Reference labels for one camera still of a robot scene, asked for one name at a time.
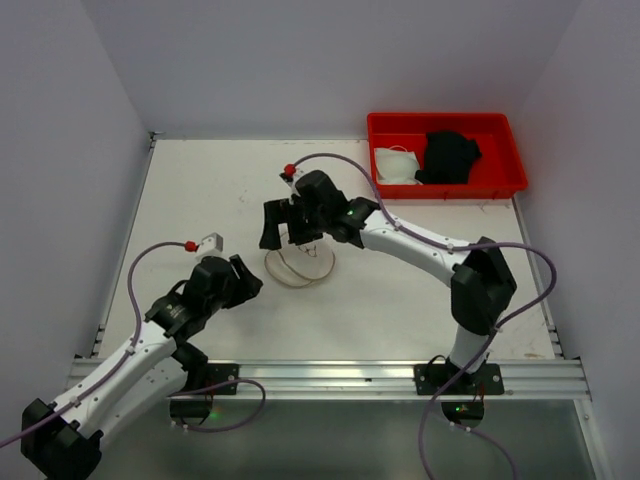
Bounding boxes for white bra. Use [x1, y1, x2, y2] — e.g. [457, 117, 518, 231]
[374, 145, 420, 185]

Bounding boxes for white mesh laundry bag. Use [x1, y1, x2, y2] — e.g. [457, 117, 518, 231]
[263, 232, 337, 289]

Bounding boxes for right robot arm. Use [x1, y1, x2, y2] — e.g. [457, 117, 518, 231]
[259, 170, 517, 375]

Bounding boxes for aluminium mounting rail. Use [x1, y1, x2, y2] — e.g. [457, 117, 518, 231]
[67, 357, 594, 404]

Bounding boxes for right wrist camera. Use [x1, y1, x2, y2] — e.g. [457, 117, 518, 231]
[279, 164, 305, 196]

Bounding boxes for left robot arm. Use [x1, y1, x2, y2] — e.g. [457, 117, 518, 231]
[20, 255, 263, 479]

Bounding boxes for red plastic tray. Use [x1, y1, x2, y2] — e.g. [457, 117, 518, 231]
[367, 112, 528, 200]

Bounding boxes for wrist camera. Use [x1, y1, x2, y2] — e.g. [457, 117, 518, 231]
[196, 232, 224, 260]
[279, 164, 305, 196]

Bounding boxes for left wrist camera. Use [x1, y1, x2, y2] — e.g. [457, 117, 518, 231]
[196, 232, 224, 260]

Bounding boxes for black bra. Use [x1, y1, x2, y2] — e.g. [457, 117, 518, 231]
[415, 130, 482, 185]

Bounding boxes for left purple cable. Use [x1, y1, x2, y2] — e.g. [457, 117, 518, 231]
[0, 240, 268, 449]

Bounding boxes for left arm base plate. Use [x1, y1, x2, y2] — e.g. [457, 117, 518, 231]
[168, 362, 241, 426]

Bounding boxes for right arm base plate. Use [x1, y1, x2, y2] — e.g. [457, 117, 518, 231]
[412, 355, 506, 429]

